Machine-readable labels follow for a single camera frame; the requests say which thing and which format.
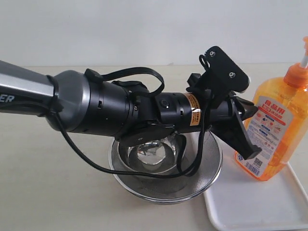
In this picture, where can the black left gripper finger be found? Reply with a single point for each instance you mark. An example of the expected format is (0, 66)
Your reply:
(245, 108)
(227, 125)

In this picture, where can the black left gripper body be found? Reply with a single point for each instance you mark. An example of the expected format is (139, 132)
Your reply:
(208, 102)

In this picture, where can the orange dish soap pump bottle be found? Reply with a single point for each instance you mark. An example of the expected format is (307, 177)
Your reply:
(280, 123)

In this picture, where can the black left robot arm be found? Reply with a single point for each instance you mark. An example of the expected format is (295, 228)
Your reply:
(91, 103)

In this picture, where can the small stainless steel bowl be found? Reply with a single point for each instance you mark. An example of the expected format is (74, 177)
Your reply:
(159, 157)

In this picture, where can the white plastic tray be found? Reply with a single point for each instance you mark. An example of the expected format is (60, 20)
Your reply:
(238, 202)

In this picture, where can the metal mesh strainer basket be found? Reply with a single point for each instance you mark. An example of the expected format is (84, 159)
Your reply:
(176, 190)

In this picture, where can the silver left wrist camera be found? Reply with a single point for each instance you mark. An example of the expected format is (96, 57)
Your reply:
(223, 69)

